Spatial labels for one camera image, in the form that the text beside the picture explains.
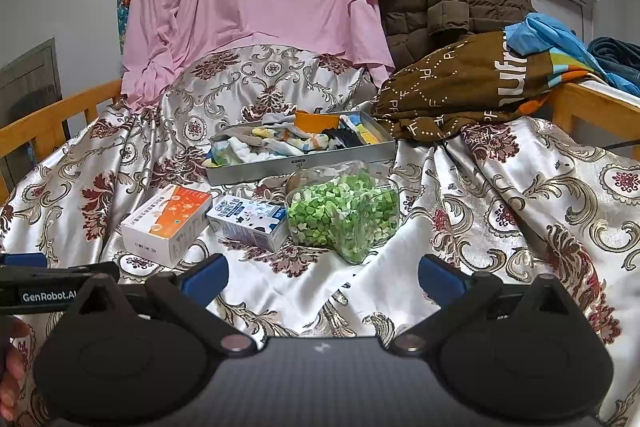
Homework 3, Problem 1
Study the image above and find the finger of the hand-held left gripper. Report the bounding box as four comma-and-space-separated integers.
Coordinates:
0, 253, 122, 285

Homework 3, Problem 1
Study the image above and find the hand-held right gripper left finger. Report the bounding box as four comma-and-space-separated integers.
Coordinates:
62, 253, 258, 355

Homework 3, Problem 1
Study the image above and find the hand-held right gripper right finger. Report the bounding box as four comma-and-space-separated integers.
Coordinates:
387, 254, 583, 355

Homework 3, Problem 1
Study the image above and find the white quilted cloth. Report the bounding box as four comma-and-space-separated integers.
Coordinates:
232, 142, 281, 162

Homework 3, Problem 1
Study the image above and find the grey metal tray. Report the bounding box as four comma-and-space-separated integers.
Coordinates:
205, 109, 398, 186

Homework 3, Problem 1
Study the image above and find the black and white sock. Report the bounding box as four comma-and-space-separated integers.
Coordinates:
325, 129, 363, 152

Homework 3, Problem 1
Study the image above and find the orange cloth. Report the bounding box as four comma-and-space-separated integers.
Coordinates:
294, 109, 341, 134

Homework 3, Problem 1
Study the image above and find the person's left hand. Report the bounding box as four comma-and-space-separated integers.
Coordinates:
0, 314, 32, 410

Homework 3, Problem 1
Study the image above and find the orange and white box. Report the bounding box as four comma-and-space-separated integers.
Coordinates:
121, 186, 213, 269

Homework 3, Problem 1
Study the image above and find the white milk carton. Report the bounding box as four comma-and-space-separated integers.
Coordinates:
206, 194, 290, 254

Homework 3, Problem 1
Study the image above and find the floral satin blanket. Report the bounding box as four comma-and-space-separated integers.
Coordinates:
0, 44, 640, 427

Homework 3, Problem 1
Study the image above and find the clear bag of green pieces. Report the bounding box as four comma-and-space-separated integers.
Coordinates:
285, 159, 402, 265

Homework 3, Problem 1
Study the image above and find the grey cabinet door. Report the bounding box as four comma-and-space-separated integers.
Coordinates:
0, 38, 63, 180

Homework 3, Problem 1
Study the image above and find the brown printed blanket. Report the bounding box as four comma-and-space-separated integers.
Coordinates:
372, 31, 608, 142

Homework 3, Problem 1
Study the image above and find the light blue patterned cloth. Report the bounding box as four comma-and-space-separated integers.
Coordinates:
504, 13, 640, 95

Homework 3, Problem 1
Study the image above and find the dark blue cloth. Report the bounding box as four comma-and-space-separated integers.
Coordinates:
586, 36, 640, 82

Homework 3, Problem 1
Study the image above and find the wooden bed rail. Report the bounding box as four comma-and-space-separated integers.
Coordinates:
0, 79, 125, 168

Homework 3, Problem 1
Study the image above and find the wooden bed frame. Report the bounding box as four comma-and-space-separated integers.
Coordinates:
542, 82, 640, 152

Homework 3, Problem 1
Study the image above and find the colourful wall poster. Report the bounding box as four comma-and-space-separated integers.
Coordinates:
116, 0, 136, 42

